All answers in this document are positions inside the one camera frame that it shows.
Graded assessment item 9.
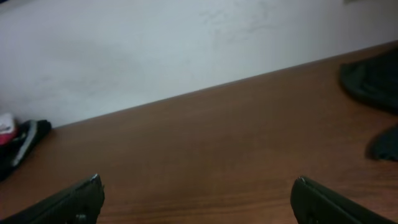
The black folded garment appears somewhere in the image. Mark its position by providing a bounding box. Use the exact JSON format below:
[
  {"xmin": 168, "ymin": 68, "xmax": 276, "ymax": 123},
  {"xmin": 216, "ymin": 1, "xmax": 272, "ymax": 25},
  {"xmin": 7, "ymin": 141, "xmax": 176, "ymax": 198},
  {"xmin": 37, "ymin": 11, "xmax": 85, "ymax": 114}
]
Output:
[{"xmin": 1, "ymin": 119, "xmax": 52, "ymax": 181}]

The dark garment at right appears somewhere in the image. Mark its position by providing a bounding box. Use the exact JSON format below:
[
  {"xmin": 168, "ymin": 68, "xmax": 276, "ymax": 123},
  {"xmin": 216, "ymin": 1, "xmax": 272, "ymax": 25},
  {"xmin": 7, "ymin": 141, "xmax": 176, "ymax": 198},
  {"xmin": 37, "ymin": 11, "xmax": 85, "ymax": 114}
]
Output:
[{"xmin": 338, "ymin": 48, "xmax": 397, "ymax": 162}]

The red printed t-shirt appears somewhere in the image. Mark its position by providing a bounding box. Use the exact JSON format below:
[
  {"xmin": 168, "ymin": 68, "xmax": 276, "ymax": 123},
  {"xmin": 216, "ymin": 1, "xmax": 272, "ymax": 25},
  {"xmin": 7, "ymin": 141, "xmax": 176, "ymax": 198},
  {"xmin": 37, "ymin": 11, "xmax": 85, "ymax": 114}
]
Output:
[{"xmin": 0, "ymin": 128, "xmax": 17, "ymax": 146}]

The white t-shirt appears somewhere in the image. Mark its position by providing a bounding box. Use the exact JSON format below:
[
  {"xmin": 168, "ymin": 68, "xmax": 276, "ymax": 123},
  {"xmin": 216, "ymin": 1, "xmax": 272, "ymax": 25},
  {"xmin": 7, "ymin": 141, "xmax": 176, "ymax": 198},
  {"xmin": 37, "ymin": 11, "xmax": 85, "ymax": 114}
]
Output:
[{"xmin": 0, "ymin": 113, "xmax": 16, "ymax": 134}]

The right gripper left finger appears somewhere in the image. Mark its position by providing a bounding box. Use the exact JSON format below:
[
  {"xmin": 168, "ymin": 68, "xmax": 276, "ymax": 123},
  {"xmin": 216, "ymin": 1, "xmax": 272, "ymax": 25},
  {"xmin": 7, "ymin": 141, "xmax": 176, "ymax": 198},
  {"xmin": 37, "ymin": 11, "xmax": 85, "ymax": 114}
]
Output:
[{"xmin": 1, "ymin": 174, "xmax": 105, "ymax": 224}]

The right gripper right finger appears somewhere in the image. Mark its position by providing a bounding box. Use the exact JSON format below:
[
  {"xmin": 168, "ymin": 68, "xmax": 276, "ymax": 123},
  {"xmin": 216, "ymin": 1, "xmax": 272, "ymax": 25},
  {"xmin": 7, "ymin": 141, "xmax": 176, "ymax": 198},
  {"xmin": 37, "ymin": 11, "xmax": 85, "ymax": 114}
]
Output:
[{"xmin": 290, "ymin": 176, "xmax": 395, "ymax": 224}]

